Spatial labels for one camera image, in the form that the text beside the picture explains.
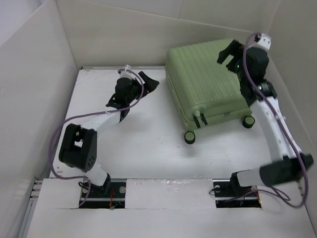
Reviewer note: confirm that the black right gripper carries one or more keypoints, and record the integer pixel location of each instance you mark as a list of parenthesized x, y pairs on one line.
[(232, 49)]

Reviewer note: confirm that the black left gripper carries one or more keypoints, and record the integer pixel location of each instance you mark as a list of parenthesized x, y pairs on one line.
[(150, 85)]

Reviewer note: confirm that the green suitcase blue lining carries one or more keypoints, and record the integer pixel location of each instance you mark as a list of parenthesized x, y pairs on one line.
[(204, 92)]

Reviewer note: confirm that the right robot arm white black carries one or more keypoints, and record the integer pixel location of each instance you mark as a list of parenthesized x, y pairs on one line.
[(289, 163)]

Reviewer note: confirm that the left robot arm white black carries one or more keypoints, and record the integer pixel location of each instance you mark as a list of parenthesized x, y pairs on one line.
[(79, 145)]

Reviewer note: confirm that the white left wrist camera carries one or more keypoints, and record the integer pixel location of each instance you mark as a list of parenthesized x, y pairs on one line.
[(125, 72)]

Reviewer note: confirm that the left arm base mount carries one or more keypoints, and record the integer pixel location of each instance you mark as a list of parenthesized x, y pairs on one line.
[(112, 198)]

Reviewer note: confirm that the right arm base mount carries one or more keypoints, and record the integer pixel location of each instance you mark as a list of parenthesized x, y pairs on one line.
[(228, 193)]

